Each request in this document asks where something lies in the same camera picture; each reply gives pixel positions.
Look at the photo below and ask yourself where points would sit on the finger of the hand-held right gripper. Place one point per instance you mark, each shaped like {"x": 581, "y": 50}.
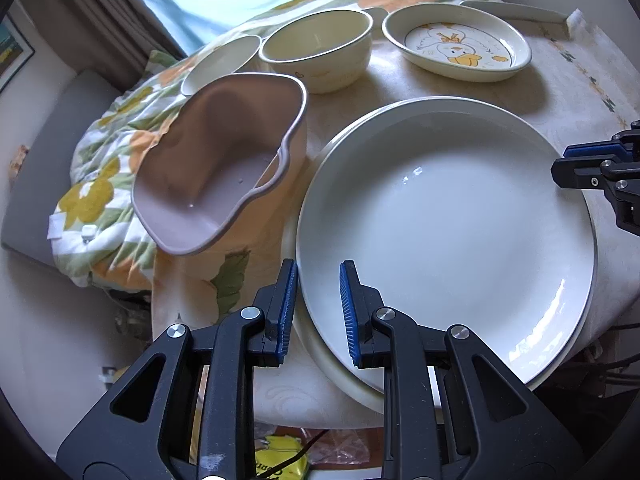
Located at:
{"x": 590, "y": 151}
{"x": 627, "y": 137}

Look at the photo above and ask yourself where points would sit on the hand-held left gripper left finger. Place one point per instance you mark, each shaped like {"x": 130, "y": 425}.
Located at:
{"x": 287, "y": 305}

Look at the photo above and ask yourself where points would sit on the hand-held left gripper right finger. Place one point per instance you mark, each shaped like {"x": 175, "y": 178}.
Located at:
{"x": 348, "y": 310}

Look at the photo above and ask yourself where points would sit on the large white plate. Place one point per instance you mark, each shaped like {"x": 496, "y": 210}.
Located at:
{"x": 440, "y": 210}

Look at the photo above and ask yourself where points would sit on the mauve irregular bowl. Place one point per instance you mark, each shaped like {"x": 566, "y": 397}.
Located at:
{"x": 210, "y": 160}

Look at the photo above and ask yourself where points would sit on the oval duck print plate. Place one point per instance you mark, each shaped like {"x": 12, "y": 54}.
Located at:
{"x": 450, "y": 45}

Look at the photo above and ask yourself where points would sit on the large cream bowl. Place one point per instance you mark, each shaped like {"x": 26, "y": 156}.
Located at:
{"x": 320, "y": 72}

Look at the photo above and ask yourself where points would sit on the small ribbed cream bowl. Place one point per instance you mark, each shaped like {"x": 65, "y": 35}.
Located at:
{"x": 220, "y": 62}

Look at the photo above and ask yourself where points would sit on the clear plastic wrapper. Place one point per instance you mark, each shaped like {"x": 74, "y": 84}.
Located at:
{"x": 340, "y": 447}

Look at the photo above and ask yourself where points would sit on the cream patterned tablecloth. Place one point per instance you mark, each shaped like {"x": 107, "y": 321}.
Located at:
{"x": 450, "y": 92}

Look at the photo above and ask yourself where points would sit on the yellow packet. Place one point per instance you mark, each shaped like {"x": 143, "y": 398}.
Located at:
{"x": 280, "y": 457}

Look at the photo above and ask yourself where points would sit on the floral blanket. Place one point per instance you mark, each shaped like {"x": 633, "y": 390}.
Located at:
{"x": 115, "y": 125}

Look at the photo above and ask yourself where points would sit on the brown curtain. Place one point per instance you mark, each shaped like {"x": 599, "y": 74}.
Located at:
{"x": 125, "y": 5}

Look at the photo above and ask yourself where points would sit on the framed wall picture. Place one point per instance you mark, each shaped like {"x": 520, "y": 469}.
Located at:
{"x": 12, "y": 55}

